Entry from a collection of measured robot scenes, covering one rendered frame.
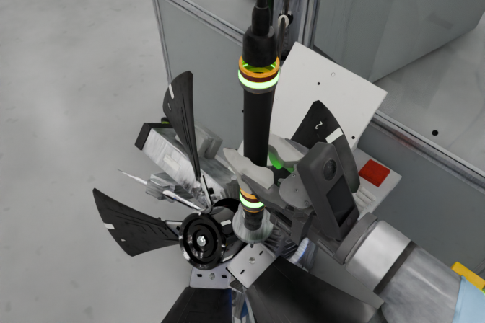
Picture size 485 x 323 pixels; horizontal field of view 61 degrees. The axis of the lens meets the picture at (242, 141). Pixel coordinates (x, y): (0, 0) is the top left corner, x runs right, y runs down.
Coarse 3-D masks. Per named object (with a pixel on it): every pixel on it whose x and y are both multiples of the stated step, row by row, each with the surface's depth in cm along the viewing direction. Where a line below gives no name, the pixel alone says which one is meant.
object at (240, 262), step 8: (248, 248) 86; (256, 248) 86; (264, 248) 86; (240, 256) 85; (248, 256) 85; (256, 256) 85; (264, 256) 85; (272, 256) 85; (232, 264) 84; (240, 264) 84; (248, 264) 84; (256, 264) 84; (264, 264) 84; (232, 272) 83; (240, 272) 83; (248, 272) 83; (256, 272) 83; (240, 280) 82; (248, 280) 82
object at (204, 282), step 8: (224, 264) 91; (192, 272) 89; (200, 272) 89; (208, 272) 90; (216, 272) 90; (224, 272) 91; (192, 280) 89; (200, 280) 90; (208, 280) 90; (216, 280) 91; (224, 280) 91
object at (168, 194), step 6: (126, 174) 114; (138, 180) 111; (144, 180) 110; (168, 192) 105; (168, 198) 105; (174, 198) 104; (180, 198) 103; (186, 204) 102; (192, 204) 101; (198, 210) 100
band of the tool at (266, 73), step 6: (240, 60) 44; (276, 60) 44; (240, 66) 43; (246, 66) 46; (252, 66) 47; (270, 66) 46; (276, 66) 43; (246, 72) 43; (252, 72) 43; (264, 72) 47; (270, 72) 43
